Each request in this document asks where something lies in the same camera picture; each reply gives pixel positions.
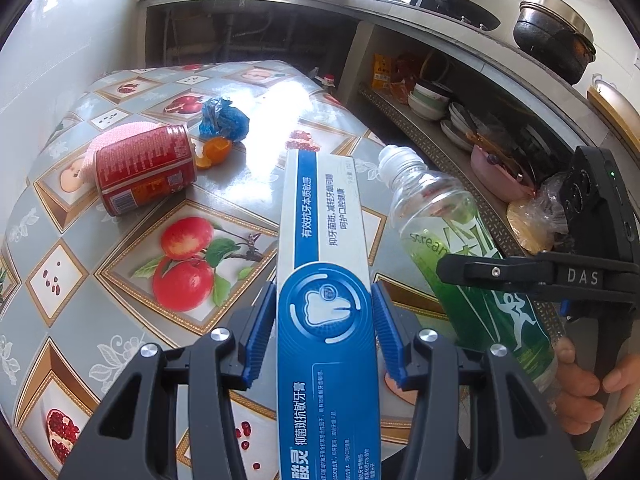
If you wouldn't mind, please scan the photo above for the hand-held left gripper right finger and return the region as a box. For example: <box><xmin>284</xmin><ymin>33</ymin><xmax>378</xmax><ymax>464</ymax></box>
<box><xmin>371</xmin><ymin>280</ymin><xmax>587</xmax><ymax>480</ymax></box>

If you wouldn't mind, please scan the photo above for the pink plastic basin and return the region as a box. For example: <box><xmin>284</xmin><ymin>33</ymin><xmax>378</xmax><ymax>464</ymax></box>
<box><xmin>470</xmin><ymin>142</ymin><xmax>536</xmax><ymax>202</ymax></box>

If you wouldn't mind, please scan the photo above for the black cooking pot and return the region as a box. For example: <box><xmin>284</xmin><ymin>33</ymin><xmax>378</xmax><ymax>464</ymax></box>
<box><xmin>512</xmin><ymin>0</ymin><xmax>598</xmax><ymax>86</ymax></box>

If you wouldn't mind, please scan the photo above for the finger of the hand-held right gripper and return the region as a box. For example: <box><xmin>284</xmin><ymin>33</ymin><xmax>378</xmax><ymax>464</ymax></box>
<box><xmin>435</xmin><ymin>251</ymin><xmax>617</xmax><ymax>307</ymax></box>

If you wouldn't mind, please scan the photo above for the perforated metal shelf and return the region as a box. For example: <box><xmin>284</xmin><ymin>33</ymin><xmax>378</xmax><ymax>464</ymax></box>
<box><xmin>357</xmin><ymin>82</ymin><xmax>566</xmax><ymax>311</ymax></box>

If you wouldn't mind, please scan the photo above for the steel pot lid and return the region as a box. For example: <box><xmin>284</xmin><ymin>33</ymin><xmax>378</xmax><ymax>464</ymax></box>
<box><xmin>517</xmin><ymin>0</ymin><xmax>597</xmax><ymax>46</ymax></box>

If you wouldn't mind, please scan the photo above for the white enamel basin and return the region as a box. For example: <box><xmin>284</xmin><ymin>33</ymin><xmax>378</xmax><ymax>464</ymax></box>
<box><xmin>591</xmin><ymin>74</ymin><xmax>640</xmax><ymax>121</ymax></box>

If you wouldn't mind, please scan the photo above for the clear bottle with green label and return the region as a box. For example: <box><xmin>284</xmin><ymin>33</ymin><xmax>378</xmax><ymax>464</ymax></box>
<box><xmin>377</xmin><ymin>145</ymin><xmax>568</xmax><ymax>413</ymax></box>

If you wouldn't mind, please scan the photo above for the red food packet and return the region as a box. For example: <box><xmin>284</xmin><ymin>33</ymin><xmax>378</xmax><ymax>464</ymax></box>
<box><xmin>390</xmin><ymin>52</ymin><xmax>421</xmax><ymax>106</ymax></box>

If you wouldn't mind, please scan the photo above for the clear bag of yellow grain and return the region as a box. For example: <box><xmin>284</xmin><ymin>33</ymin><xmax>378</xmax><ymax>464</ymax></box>
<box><xmin>506</xmin><ymin>172</ymin><xmax>576</xmax><ymax>256</ymax></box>

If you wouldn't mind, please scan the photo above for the red drink can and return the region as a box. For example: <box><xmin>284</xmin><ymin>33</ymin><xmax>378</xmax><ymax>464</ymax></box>
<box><xmin>94</xmin><ymin>124</ymin><xmax>197</xmax><ymax>217</ymax></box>

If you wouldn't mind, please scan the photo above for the blue and white toothpaste box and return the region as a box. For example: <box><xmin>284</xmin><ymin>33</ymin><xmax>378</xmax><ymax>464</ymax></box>
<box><xmin>275</xmin><ymin>149</ymin><xmax>383</xmax><ymax>480</ymax></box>

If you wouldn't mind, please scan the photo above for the stack of plates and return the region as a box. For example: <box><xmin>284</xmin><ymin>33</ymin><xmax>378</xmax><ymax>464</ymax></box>
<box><xmin>440</xmin><ymin>101</ymin><xmax>483</xmax><ymax>152</ymax></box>

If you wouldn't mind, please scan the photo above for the stack of bowls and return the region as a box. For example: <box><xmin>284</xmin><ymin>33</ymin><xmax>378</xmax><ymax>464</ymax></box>
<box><xmin>407</xmin><ymin>80</ymin><xmax>452</xmax><ymax>121</ymax></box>

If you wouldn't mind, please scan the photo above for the fruit-printed tablecloth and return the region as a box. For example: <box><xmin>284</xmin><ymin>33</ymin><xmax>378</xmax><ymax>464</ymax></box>
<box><xmin>0</xmin><ymin>60</ymin><xmax>466</xmax><ymax>480</ymax></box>

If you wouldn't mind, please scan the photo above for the black wok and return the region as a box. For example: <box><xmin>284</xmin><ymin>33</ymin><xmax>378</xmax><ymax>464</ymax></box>
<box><xmin>432</xmin><ymin>0</ymin><xmax>502</xmax><ymax>32</ymax></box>

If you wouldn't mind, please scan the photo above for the orange food packet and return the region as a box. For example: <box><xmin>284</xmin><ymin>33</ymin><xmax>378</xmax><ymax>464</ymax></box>
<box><xmin>371</xmin><ymin>53</ymin><xmax>393</xmax><ymax>91</ymax></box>

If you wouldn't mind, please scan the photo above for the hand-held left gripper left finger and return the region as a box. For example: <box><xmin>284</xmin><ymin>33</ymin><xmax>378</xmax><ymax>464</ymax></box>
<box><xmin>59</xmin><ymin>281</ymin><xmax>277</xmax><ymax>480</ymax></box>

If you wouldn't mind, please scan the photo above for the pink soft roll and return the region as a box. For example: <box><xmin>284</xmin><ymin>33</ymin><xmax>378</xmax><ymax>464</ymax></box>
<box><xmin>80</xmin><ymin>121</ymin><xmax>166</xmax><ymax>181</ymax></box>

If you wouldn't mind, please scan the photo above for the blue plastic bag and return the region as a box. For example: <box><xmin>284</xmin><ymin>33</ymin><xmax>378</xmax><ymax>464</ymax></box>
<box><xmin>199</xmin><ymin>97</ymin><xmax>250</xmax><ymax>141</ymax></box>

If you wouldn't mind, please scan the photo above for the person's right hand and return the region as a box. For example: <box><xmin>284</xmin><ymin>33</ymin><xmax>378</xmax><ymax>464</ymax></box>
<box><xmin>554</xmin><ymin>337</ymin><xmax>640</xmax><ymax>435</ymax></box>

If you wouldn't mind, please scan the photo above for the orange peel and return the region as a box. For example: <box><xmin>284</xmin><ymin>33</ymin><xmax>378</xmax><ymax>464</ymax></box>
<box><xmin>194</xmin><ymin>136</ymin><xmax>233</xmax><ymax>170</ymax></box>

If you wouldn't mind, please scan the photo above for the wooden cutting board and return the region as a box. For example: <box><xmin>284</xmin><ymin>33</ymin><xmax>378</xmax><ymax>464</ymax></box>
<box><xmin>587</xmin><ymin>85</ymin><xmax>640</xmax><ymax>161</ymax></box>

